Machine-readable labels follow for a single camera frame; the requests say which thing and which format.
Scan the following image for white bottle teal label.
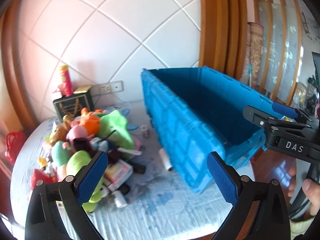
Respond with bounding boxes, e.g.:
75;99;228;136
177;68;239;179
112;191;127;208

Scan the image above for person's right hand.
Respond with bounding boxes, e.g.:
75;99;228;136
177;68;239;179
288;164;319;220

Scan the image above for rolled patterned carpet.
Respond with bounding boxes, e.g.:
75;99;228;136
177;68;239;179
241;22;264;89

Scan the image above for lime green plush toy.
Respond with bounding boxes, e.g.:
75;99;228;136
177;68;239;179
66;151;107;213

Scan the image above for blue plastic storage crate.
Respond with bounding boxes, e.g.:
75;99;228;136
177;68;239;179
140;67;274;193

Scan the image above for maroon cloth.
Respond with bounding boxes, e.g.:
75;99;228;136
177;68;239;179
71;138;121;165

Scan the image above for brown bear plush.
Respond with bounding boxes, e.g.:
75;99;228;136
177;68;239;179
49;115;73;147

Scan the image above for pink pig plush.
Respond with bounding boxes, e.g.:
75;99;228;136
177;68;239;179
66;125;88;141

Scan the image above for red bag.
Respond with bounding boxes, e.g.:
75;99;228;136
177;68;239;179
4;131;27;166

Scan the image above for bed sheet blue white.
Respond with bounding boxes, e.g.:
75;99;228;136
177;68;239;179
10;101;232;239

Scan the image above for orange plush toy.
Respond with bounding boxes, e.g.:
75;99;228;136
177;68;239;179
79;107;103;136

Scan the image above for light green plush toy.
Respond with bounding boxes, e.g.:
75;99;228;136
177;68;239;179
97;110;135;152

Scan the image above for dark gift box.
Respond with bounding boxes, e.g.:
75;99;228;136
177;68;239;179
53;86;94;121

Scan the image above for small white cube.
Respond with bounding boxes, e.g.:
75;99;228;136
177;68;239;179
140;125;149;138

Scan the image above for pink yellow tube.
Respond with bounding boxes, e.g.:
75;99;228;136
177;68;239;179
53;64;74;97

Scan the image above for white wall socket panel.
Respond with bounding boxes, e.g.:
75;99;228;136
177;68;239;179
89;81;124;96

